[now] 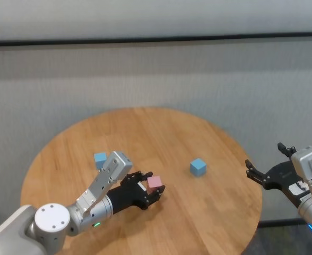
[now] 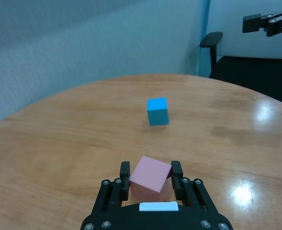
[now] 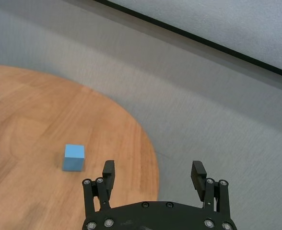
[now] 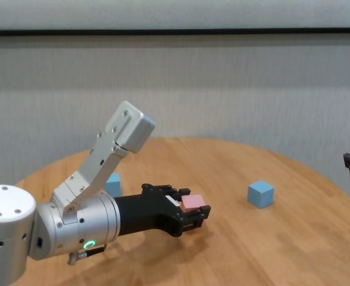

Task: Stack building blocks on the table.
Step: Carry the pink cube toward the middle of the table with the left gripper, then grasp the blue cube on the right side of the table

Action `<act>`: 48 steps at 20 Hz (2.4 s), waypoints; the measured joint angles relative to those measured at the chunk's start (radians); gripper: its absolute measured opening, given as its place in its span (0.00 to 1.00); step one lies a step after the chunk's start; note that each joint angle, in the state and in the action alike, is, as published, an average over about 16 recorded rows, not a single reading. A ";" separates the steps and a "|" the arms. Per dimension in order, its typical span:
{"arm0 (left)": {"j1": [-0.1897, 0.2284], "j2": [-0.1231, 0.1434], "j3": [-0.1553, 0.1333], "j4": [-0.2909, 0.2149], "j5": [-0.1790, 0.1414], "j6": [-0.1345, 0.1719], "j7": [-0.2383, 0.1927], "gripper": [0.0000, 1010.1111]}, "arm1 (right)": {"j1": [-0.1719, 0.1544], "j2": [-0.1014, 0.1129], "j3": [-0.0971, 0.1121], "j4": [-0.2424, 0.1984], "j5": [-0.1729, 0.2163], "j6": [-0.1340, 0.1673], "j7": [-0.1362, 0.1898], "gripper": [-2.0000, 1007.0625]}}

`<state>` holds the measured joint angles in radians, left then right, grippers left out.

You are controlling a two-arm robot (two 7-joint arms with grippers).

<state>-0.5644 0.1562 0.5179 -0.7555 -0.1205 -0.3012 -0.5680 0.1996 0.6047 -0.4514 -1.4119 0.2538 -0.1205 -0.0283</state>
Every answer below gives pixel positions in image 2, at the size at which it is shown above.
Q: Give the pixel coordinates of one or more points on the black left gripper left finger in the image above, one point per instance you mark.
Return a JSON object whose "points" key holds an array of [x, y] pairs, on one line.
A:
{"points": [[125, 182]]}

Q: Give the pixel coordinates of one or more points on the blue cube block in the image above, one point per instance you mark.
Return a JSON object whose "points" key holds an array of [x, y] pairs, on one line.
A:
{"points": [[158, 117]]}

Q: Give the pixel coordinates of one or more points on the pink cube block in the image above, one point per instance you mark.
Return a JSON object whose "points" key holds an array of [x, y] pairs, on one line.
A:
{"points": [[149, 175]]}

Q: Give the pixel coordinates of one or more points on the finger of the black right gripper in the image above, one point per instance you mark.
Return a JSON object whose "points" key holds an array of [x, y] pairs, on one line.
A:
{"points": [[251, 23]]}

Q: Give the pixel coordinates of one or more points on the black office chair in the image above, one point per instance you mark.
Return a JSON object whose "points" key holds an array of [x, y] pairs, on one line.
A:
{"points": [[251, 72]]}

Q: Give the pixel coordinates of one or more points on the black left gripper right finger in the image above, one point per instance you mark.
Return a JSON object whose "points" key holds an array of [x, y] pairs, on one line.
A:
{"points": [[178, 182]]}

